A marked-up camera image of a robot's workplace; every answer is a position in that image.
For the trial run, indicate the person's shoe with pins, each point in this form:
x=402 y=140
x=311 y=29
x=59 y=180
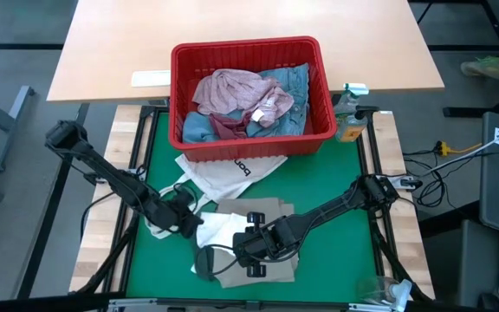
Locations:
x=481 y=68

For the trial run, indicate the green table mat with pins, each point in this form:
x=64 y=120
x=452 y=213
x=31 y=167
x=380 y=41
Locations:
x=340 y=268

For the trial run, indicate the black desk foot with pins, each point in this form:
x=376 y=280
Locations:
x=466 y=112

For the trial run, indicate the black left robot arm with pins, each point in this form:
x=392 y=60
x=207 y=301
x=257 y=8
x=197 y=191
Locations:
x=111 y=177

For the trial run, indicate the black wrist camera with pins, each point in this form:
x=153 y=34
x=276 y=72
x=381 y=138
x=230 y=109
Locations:
x=184 y=200
x=241 y=248

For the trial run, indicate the clear spray bottle white nozzle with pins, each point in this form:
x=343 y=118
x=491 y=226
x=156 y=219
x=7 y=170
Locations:
x=401 y=289

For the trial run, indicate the pink garment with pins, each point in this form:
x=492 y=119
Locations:
x=232 y=91

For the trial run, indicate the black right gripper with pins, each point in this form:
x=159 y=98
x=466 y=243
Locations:
x=273 y=240

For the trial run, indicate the white mounting plate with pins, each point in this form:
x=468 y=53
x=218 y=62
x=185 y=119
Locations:
x=139 y=174
x=407 y=183

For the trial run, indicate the white label strip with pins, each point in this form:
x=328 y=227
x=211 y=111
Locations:
x=150 y=79

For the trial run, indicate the green label spray bottle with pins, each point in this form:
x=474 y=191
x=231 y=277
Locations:
x=349 y=102

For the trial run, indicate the clear bottle orange label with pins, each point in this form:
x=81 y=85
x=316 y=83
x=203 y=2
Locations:
x=350 y=130

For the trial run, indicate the grey desk leg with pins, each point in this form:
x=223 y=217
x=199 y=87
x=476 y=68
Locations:
x=9 y=130

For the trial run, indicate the white garment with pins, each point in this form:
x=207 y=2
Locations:
x=219 y=227

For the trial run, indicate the dark green shirt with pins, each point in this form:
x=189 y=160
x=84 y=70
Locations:
x=204 y=262

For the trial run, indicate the white canvas tote bag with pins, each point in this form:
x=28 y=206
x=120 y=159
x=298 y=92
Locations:
x=223 y=177

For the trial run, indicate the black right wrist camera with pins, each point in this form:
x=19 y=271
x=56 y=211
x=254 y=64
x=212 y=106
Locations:
x=241 y=248

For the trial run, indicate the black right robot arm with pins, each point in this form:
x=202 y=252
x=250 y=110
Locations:
x=340 y=203

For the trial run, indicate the beige shirt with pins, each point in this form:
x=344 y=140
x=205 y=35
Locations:
x=275 y=277

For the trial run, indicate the red plastic laundry basket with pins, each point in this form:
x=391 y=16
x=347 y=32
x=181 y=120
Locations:
x=249 y=149

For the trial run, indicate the light wooden desk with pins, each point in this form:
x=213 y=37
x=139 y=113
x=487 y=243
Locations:
x=124 y=43

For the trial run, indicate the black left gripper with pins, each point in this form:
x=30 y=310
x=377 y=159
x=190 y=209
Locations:
x=176 y=221

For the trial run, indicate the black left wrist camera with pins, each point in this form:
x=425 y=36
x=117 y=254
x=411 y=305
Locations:
x=184 y=200

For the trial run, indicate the blue denim garment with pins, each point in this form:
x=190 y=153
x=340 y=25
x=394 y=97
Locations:
x=295 y=86

